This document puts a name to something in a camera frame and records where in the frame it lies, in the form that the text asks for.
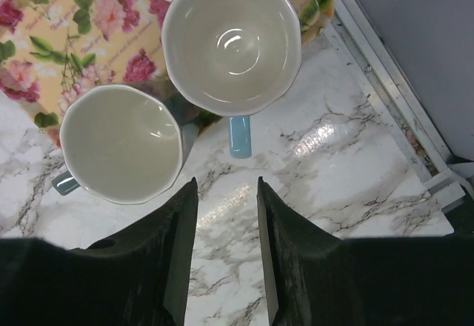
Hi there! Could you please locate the grey blue mug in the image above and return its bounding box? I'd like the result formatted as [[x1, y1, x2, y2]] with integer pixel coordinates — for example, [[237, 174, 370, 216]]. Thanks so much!
[[53, 84, 199, 204]]

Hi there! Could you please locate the light blue mug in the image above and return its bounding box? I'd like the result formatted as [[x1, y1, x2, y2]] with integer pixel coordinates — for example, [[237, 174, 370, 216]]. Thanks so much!
[[161, 0, 301, 159]]

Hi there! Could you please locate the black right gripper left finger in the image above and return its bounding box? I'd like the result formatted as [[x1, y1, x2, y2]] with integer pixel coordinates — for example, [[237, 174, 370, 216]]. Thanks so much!
[[1, 180, 198, 325]]

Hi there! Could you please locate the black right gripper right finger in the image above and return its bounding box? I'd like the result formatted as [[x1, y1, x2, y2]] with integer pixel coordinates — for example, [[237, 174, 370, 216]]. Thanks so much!
[[257, 179, 473, 325]]

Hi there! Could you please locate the floral serving tray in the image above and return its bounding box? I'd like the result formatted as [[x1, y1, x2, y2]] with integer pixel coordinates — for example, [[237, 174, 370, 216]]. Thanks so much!
[[0, 0, 336, 145]]

